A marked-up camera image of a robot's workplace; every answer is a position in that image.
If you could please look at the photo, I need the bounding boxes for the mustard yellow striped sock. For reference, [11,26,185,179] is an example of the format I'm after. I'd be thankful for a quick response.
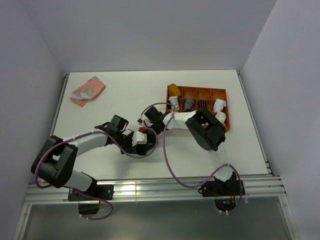
[168,83,181,97]

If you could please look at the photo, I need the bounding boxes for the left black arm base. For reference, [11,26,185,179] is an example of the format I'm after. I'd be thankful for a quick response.
[67,184,114,221]

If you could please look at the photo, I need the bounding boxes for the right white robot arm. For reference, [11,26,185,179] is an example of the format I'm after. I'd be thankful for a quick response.
[140,104,239,195]

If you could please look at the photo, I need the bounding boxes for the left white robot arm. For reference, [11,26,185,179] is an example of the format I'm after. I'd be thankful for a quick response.
[31,115,158,200]

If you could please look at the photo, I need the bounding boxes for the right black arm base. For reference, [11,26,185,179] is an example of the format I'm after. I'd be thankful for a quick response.
[198,179,246,212]

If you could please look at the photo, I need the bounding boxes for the pink green patterned socks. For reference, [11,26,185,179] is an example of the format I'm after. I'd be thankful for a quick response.
[69,76,106,107]

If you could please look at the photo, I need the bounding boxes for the black white striped rolled sock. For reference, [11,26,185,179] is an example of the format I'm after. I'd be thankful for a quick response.
[168,96,180,110]

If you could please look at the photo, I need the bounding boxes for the light grey rolled sock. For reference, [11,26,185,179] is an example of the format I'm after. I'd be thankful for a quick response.
[184,97,194,112]

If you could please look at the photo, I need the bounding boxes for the orange divided tray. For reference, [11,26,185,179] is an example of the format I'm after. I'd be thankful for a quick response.
[177,85,230,132]

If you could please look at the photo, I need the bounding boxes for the black patterned rolled sock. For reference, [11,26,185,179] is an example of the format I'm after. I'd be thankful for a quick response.
[199,100,206,107]

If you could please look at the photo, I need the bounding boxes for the upper white rolled sock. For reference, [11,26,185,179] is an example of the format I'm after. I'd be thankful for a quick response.
[213,99,227,113]

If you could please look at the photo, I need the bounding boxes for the lower white rolled sock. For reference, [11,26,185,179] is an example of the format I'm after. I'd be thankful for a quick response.
[215,111,227,126]

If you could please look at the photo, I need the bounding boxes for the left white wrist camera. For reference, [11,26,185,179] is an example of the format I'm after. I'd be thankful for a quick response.
[132,130,148,147]

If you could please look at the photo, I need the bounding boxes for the aluminium front rail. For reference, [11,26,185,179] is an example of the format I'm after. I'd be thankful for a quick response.
[23,176,287,205]

